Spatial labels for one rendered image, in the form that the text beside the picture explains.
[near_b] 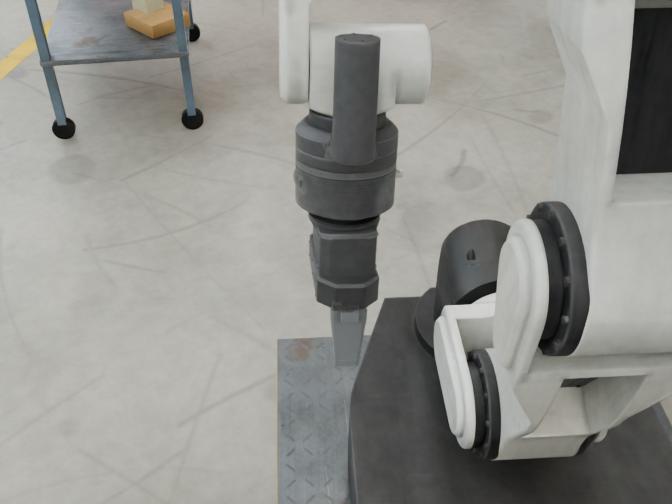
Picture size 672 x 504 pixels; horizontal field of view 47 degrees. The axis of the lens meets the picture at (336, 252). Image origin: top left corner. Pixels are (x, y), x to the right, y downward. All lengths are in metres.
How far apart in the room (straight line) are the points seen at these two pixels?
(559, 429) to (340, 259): 0.40
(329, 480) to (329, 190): 0.74
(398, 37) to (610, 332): 0.30
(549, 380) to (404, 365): 0.49
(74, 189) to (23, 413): 0.94
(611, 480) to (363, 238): 0.62
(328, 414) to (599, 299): 0.78
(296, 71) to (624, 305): 0.33
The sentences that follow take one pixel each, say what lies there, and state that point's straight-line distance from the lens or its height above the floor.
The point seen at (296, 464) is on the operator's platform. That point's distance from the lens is 1.32.
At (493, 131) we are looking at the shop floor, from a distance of 2.93.
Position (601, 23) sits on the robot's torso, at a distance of 0.61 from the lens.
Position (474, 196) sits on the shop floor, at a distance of 2.57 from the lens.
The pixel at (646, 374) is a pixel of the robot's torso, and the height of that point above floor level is 0.92.
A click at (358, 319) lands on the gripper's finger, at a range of 0.67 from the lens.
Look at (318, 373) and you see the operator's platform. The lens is 1.44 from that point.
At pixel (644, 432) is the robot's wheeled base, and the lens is 1.23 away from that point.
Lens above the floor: 1.48
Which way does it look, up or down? 40 degrees down
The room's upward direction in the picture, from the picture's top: straight up
